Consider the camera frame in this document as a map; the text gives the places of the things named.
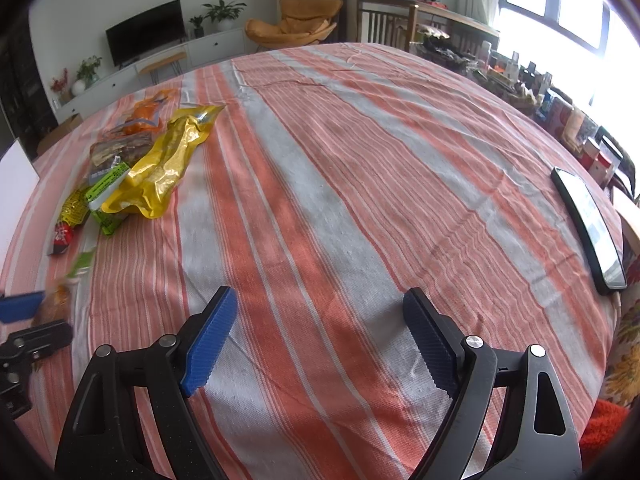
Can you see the row of bottles and jars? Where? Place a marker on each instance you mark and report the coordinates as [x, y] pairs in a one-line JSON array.
[[550, 100]]

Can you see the orange striped tablecloth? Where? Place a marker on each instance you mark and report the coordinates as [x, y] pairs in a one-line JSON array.
[[350, 185]]

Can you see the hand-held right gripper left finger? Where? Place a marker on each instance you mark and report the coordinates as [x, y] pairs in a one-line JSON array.
[[210, 345]]

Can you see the orange-top brown snack packet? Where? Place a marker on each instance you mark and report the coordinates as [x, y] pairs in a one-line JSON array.
[[120, 147]]

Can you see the small potted plant dark pot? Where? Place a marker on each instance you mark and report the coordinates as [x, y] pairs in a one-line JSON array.
[[197, 30]]

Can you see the large potted plant white pot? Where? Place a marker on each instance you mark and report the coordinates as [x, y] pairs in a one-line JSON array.
[[225, 12]]

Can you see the clear packet green pastries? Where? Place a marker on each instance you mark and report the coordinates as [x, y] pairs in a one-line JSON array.
[[57, 300]]

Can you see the yellow foil snack packet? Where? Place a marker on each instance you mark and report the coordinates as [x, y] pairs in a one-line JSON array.
[[160, 170]]

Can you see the white television cabinet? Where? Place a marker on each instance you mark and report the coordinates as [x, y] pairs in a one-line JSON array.
[[220, 42]]

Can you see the white round vase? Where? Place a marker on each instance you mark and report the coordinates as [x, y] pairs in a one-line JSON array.
[[78, 88]]

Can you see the black television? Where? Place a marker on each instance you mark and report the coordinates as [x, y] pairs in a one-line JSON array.
[[145, 32]]

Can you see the wooden bench stool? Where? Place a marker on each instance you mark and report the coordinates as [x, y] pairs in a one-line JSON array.
[[162, 60]]

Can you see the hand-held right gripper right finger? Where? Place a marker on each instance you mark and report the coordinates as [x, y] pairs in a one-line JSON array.
[[430, 345]]

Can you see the green white label packet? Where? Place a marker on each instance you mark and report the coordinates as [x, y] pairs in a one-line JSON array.
[[107, 180]]

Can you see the window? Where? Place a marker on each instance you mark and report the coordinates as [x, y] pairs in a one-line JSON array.
[[565, 0]]

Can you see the green plant in vase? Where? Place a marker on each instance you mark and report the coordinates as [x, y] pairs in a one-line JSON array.
[[89, 67]]

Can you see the red and yellow snack packet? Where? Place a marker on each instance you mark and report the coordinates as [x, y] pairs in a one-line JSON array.
[[62, 235]]

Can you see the red cloth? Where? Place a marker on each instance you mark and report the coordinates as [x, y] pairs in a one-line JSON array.
[[602, 427]]

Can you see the long orange clear snack packet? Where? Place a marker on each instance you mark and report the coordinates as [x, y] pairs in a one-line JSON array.
[[145, 110]]

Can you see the brown cardboard box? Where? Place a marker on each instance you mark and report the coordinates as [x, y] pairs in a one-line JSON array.
[[60, 132]]

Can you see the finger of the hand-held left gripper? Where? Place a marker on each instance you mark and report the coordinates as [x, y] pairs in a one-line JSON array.
[[47, 337], [20, 306]]

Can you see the floral cushion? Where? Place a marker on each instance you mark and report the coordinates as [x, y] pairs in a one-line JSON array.
[[625, 360]]

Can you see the orange lounge chair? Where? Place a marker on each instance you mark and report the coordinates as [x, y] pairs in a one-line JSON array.
[[300, 20]]

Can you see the white cardboard box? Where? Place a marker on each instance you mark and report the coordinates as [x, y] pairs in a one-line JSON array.
[[17, 170]]

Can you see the black smartphone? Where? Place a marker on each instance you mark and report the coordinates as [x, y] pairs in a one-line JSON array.
[[590, 230]]

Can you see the dark bookcase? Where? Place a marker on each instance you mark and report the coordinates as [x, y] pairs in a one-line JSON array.
[[20, 90]]

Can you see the red flowers in vase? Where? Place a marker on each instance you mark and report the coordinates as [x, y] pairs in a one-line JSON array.
[[60, 85]]

